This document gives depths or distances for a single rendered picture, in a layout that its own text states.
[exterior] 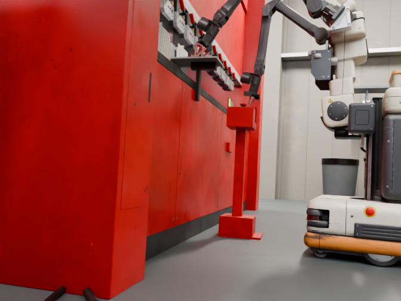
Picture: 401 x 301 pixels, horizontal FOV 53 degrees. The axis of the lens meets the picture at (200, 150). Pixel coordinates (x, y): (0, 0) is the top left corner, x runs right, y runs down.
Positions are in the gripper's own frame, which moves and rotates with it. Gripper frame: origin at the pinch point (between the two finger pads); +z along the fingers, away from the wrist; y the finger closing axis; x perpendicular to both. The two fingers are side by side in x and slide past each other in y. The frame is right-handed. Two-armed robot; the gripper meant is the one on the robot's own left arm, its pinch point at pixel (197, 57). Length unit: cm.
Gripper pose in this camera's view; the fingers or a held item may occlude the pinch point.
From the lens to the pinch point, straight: 232.9
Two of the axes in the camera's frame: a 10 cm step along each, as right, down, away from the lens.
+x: 8.0, 5.4, -2.6
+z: -5.3, 8.4, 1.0
